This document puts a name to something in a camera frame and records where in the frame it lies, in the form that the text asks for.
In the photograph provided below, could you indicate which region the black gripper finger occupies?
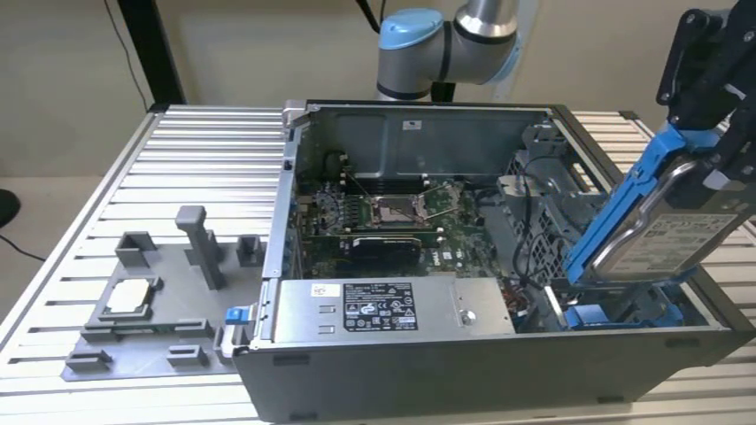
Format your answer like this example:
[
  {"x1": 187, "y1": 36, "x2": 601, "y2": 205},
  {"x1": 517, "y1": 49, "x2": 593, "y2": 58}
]
[
  {"x1": 707, "y1": 103, "x2": 756, "y2": 182},
  {"x1": 656, "y1": 7, "x2": 735, "y2": 130}
]

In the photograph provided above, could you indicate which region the hard disk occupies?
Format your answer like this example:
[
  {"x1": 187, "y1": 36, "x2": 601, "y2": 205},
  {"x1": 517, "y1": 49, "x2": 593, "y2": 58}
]
[{"x1": 561, "y1": 122, "x2": 747, "y2": 290}]

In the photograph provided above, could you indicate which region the grey metal disk bay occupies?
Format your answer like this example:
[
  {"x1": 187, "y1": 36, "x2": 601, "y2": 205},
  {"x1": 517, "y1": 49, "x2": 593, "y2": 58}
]
[{"x1": 543, "y1": 278, "x2": 689, "y2": 332}]

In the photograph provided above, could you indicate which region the blue disk carrier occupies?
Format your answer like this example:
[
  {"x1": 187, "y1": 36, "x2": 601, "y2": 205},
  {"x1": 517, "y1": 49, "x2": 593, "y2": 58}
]
[{"x1": 560, "y1": 303, "x2": 687, "y2": 331}]

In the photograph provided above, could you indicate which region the perforated metal drive cage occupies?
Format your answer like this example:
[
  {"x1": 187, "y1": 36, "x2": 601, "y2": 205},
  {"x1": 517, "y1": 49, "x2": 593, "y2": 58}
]
[{"x1": 495, "y1": 123, "x2": 645, "y2": 284}]

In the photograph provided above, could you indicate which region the green motherboard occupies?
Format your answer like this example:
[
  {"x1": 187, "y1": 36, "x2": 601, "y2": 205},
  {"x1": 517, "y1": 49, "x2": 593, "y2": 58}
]
[{"x1": 293, "y1": 175, "x2": 516, "y2": 281}]

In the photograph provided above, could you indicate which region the metal socket cover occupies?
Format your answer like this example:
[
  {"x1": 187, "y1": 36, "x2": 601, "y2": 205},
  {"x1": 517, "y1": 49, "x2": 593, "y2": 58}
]
[{"x1": 417, "y1": 182, "x2": 471, "y2": 219}]

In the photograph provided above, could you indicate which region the black RAM slot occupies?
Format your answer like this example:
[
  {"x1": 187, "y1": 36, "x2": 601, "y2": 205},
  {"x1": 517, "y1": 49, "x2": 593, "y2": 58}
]
[
  {"x1": 340, "y1": 173, "x2": 431, "y2": 195},
  {"x1": 344, "y1": 224, "x2": 445, "y2": 236}
]

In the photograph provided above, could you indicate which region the CPU socket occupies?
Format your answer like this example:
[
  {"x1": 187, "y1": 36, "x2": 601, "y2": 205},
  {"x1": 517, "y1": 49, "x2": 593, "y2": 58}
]
[{"x1": 368, "y1": 194, "x2": 428, "y2": 228}]

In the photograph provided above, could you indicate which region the thin metal locking lever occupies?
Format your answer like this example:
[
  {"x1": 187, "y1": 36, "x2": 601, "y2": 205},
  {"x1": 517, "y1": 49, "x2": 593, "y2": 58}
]
[{"x1": 344, "y1": 169, "x2": 375, "y2": 199}]

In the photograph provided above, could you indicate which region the grey power supply unit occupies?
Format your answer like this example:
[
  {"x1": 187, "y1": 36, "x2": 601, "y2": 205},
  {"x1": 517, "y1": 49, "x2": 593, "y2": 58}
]
[{"x1": 275, "y1": 277, "x2": 516, "y2": 344}]

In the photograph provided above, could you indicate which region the black graphics card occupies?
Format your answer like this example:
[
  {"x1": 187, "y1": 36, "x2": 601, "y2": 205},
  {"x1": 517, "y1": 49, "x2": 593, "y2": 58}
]
[{"x1": 305, "y1": 233, "x2": 441, "y2": 267}]

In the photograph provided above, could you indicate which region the black board heat sink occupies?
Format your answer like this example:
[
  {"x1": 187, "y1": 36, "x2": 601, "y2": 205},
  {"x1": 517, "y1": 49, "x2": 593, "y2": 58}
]
[{"x1": 323, "y1": 151, "x2": 351, "y2": 183}]

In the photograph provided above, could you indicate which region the black white rating label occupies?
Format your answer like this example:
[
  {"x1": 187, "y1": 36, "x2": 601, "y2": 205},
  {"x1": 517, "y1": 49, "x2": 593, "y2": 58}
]
[{"x1": 341, "y1": 282, "x2": 420, "y2": 333}]

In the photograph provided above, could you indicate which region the open dark PC case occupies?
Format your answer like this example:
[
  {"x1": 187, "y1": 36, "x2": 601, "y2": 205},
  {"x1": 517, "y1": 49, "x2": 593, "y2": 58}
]
[{"x1": 233, "y1": 99, "x2": 756, "y2": 421}]

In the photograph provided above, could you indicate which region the silver CPU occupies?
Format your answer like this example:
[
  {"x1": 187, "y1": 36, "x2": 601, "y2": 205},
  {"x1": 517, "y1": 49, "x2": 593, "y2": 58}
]
[{"x1": 103, "y1": 279, "x2": 157, "y2": 313}]

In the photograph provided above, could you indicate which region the grey plastic parts rack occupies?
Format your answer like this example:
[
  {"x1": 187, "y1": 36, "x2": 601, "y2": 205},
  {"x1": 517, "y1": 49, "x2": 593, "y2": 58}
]
[{"x1": 61, "y1": 204, "x2": 265, "y2": 383}]

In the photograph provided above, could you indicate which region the black round base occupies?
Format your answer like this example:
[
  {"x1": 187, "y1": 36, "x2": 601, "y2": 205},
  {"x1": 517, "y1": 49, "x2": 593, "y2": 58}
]
[{"x1": 0, "y1": 188, "x2": 24, "y2": 229}]

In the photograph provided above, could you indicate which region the black wire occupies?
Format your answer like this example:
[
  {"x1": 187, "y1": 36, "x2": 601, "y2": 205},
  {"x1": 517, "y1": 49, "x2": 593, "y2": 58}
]
[{"x1": 511, "y1": 157, "x2": 592, "y2": 289}]

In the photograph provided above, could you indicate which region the black cable bundle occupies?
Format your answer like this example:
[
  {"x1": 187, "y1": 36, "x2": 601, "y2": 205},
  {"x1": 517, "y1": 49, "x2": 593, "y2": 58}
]
[{"x1": 352, "y1": 0, "x2": 388, "y2": 35}]

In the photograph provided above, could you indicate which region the black upright post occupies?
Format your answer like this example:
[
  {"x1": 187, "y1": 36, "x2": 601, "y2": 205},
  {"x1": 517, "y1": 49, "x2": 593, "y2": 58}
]
[{"x1": 115, "y1": 0, "x2": 188, "y2": 106}]

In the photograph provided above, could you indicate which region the thin black wall cable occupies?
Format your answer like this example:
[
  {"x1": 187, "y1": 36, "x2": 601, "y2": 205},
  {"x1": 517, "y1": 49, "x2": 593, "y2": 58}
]
[{"x1": 103, "y1": 0, "x2": 151, "y2": 114}]

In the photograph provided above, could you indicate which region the black floor cable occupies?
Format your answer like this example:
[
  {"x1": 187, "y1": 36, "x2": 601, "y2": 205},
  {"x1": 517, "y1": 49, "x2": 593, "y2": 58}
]
[{"x1": 0, "y1": 233, "x2": 47, "y2": 263}]

